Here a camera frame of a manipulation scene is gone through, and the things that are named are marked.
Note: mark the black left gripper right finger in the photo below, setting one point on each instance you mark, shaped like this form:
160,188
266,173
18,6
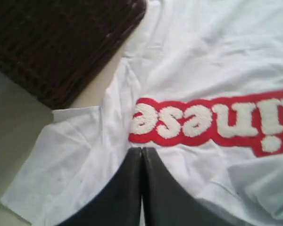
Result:
165,201

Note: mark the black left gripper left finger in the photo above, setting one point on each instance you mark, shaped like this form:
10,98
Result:
119,202

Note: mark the white t-shirt red lettering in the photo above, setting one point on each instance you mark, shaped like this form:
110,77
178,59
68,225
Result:
201,81

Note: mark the dark brown wicker basket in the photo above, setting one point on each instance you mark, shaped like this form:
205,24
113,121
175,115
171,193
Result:
54,48

